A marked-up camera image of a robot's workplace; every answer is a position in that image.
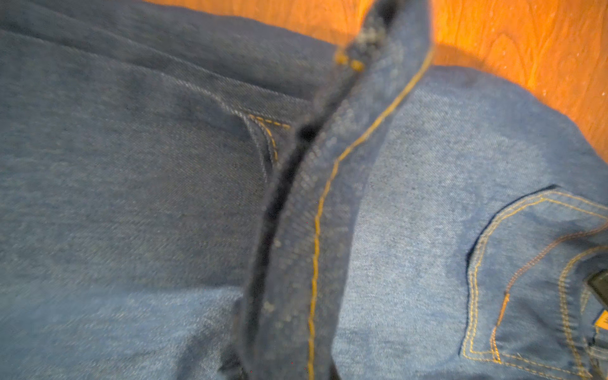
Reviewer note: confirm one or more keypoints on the blue denim jeans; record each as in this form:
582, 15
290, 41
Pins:
192, 196

